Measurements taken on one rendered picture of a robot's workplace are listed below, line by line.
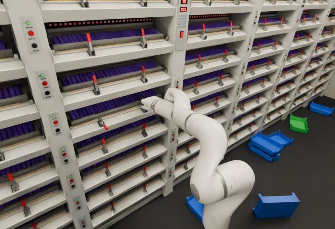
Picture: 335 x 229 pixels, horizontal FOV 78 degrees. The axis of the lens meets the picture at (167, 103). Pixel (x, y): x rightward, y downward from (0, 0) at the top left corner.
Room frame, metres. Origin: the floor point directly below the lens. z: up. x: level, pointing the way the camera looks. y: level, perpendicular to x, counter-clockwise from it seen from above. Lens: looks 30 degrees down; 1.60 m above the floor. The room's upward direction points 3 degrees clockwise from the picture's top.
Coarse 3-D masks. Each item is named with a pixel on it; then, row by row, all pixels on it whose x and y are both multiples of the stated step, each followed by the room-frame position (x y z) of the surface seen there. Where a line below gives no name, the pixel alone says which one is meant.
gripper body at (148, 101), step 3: (153, 96) 1.04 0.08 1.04; (144, 99) 0.99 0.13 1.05; (147, 99) 0.99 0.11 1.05; (150, 99) 0.98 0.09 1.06; (153, 99) 0.98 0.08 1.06; (141, 102) 0.98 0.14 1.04; (144, 102) 0.96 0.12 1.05; (147, 102) 0.95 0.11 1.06; (150, 102) 0.94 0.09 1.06; (144, 105) 0.95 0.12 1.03; (147, 105) 0.95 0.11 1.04; (150, 105) 0.92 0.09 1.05; (144, 108) 0.95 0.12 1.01; (147, 108) 0.93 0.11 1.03; (150, 108) 0.92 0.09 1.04
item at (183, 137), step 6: (210, 114) 1.57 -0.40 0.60; (216, 114) 1.58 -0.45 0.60; (222, 114) 1.61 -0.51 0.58; (228, 114) 1.58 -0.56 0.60; (222, 120) 1.55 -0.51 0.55; (180, 132) 1.31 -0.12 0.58; (186, 132) 1.33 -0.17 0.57; (180, 138) 1.26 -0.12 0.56; (186, 138) 1.28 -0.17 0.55; (192, 138) 1.32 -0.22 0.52; (180, 144) 1.24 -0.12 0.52
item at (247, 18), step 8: (256, 8) 1.60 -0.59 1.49; (240, 16) 1.65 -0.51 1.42; (248, 16) 1.60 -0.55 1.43; (248, 24) 1.59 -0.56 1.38; (256, 24) 1.63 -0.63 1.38; (248, 40) 1.60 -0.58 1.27; (240, 48) 1.61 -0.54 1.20; (248, 56) 1.63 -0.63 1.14; (240, 64) 1.58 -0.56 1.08; (240, 72) 1.59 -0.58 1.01; (240, 80) 1.61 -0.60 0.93; (232, 88) 1.60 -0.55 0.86; (240, 88) 1.63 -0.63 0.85; (232, 104) 1.59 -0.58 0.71; (232, 120) 1.63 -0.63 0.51; (224, 128) 1.59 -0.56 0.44
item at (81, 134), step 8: (160, 88) 1.23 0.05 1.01; (120, 112) 0.99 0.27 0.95; (128, 112) 1.01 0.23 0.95; (136, 112) 1.02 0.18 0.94; (152, 112) 1.06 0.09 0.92; (96, 120) 0.90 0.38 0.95; (104, 120) 0.91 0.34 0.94; (112, 120) 0.92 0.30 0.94; (120, 120) 0.93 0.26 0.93; (128, 120) 0.96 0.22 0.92; (136, 120) 1.00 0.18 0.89; (72, 128) 0.82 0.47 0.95; (80, 128) 0.83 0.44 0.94; (88, 128) 0.84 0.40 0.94; (96, 128) 0.85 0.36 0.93; (104, 128) 0.87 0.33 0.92; (112, 128) 0.90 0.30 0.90; (72, 136) 0.78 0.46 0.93; (80, 136) 0.79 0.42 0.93; (88, 136) 0.82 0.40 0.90
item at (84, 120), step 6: (156, 96) 1.16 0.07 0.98; (132, 102) 1.06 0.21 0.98; (114, 108) 0.99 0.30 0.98; (120, 108) 1.00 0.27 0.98; (126, 108) 1.02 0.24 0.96; (96, 114) 0.91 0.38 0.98; (102, 114) 0.93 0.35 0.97; (108, 114) 0.95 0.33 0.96; (114, 114) 0.96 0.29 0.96; (78, 120) 0.85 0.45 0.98; (84, 120) 0.87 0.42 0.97; (90, 120) 0.89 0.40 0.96; (78, 126) 0.83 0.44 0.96
